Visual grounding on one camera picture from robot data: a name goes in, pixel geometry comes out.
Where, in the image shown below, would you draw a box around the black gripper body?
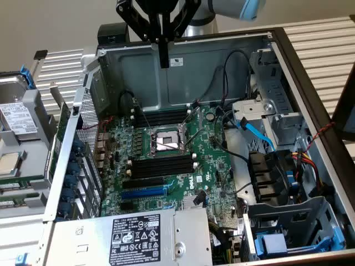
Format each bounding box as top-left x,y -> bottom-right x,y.
137,0 -> 192,13

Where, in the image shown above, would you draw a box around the green RAM stick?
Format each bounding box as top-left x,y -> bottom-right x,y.
0,193 -> 39,208
0,180 -> 30,191

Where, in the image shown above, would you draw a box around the black box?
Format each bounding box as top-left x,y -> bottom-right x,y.
97,23 -> 130,45

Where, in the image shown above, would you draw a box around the open metal PC case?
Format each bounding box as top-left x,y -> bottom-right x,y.
38,26 -> 355,266

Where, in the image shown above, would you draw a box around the thin metal locking lever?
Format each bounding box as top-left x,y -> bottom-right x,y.
133,97 -> 153,130
184,129 -> 202,147

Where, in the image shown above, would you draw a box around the CPU socket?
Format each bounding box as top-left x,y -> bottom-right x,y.
149,126 -> 182,153

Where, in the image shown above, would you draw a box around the tall metal disk bay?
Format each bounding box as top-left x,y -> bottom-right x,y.
231,48 -> 307,147

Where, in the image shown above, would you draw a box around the green graphics card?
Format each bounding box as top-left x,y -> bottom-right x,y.
44,80 -> 72,186

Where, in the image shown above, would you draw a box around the metal port block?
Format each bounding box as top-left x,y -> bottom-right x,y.
93,132 -> 111,170

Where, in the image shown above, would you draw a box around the green Dell motherboard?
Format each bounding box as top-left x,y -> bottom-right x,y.
95,104 -> 246,224

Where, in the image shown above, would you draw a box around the silver hard disk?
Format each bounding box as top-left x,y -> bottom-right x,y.
0,74 -> 42,142

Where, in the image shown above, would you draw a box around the long black expansion slot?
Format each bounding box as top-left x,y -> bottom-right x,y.
122,177 -> 165,190

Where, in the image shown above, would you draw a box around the blue expansion slot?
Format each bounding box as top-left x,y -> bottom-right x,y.
120,186 -> 168,200

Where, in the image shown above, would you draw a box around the black fan shroud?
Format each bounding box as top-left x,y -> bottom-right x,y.
247,149 -> 296,207

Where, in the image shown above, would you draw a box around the grey parts rack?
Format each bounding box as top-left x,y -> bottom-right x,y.
0,70 -> 56,219

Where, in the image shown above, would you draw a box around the dark framed panel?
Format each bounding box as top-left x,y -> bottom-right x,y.
331,62 -> 355,142

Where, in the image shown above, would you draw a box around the silver CPU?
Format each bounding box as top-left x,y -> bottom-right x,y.
0,151 -> 23,178

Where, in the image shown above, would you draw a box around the silver chipset heatsink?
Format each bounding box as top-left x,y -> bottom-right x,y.
181,193 -> 207,213

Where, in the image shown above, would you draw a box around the silver power supply unit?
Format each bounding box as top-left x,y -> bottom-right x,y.
51,206 -> 214,266

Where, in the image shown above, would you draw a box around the grey metal disk bay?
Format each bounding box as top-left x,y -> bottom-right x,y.
244,195 -> 347,263

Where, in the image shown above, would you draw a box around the blue plastic disk carrier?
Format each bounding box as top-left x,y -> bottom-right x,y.
253,232 -> 346,260

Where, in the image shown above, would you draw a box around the arching black wire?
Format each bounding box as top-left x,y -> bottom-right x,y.
220,49 -> 253,111

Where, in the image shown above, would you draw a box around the looped black wire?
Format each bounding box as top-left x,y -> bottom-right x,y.
118,90 -> 137,115

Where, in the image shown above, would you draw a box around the thin red wire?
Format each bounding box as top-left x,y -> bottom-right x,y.
82,116 -> 114,156

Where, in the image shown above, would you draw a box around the silver bracket plate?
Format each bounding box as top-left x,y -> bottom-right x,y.
231,98 -> 277,120

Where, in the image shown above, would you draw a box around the blue disk bracket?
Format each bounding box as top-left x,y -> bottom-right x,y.
19,64 -> 37,90

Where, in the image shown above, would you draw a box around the blue disk wire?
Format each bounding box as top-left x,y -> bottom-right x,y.
235,116 -> 277,152

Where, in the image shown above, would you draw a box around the thick black wire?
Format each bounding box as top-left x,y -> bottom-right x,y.
213,108 -> 250,164

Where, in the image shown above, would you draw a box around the red black twisted wire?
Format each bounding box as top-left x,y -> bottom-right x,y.
304,121 -> 336,152

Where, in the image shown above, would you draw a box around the black wire plug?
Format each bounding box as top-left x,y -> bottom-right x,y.
192,190 -> 208,206

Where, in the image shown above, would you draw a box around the yellow red power wires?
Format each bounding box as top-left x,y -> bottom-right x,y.
291,148 -> 327,192

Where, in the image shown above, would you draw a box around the blue wire connector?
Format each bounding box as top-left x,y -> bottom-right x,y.
285,170 -> 297,192

